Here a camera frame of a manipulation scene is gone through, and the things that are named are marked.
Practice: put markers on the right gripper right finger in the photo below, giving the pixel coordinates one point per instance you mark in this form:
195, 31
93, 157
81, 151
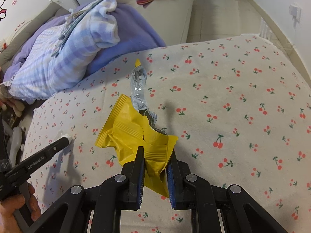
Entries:
213, 208

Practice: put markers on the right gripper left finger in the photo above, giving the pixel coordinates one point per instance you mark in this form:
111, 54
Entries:
96, 209

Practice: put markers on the yellow snack wrapper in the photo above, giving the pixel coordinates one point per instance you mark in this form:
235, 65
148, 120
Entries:
130, 125

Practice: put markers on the person left hand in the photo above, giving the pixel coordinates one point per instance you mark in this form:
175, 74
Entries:
11, 204

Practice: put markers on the cherry print bed sheet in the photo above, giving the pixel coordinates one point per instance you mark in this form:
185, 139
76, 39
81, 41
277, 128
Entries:
240, 109

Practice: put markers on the blue checkered quilt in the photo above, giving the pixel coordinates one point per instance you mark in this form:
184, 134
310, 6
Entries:
60, 55

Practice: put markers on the purple blanket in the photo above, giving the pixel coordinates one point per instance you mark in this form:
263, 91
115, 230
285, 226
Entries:
135, 33

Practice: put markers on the white sofa bench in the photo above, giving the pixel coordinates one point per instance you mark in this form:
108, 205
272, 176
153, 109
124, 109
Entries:
169, 18

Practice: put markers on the wall socket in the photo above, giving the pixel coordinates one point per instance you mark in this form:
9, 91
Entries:
295, 12

